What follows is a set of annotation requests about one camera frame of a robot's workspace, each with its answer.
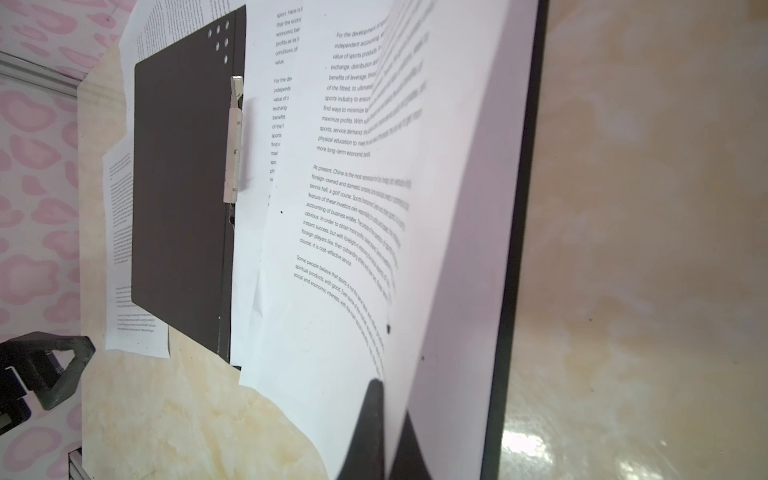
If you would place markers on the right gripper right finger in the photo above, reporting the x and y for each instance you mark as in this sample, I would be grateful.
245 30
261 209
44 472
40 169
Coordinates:
409 463

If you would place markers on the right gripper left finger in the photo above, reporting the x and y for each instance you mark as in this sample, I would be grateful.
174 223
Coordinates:
365 456

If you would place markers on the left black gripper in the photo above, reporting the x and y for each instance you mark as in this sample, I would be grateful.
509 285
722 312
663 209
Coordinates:
49 366

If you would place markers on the printed paper sheet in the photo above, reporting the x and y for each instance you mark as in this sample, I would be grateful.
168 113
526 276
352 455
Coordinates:
154 25
272 40

